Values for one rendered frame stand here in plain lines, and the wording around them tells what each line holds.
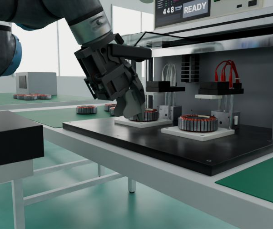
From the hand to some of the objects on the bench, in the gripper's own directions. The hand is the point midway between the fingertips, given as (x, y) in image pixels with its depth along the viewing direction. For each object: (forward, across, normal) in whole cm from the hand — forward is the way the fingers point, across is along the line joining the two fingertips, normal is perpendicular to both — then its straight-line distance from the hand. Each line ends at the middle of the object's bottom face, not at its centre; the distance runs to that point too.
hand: (141, 114), depth 63 cm
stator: (+16, -24, +16) cm, 33 cm away
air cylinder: (+25, 0, +28) cm, 37 cm away
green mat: (+31, -77, +34) cm, 89 cm away
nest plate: (+17, 0, +15) cm, 23 cm away
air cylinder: (+25, -24, +28) cm, 44 cm away
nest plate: (+17, -24, +15) cm, 34 cm away
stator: (+16, 0, +16) cm, 23 cm away
